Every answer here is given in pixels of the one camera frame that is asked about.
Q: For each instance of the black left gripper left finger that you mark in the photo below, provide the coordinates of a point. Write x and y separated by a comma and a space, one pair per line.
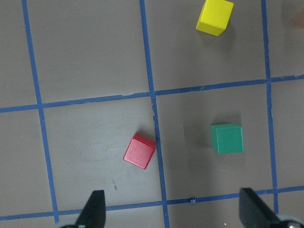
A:
93, 213

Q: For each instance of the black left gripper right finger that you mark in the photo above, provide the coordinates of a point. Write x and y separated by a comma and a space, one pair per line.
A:
254, 213

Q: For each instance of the red wooden block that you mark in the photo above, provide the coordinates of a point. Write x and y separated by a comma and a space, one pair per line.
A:
140, 151

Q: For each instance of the green wooden block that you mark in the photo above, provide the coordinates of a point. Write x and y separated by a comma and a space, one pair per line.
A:
226, 138

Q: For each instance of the yellow wooden block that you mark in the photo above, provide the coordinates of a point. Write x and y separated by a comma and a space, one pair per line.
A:
214, 17

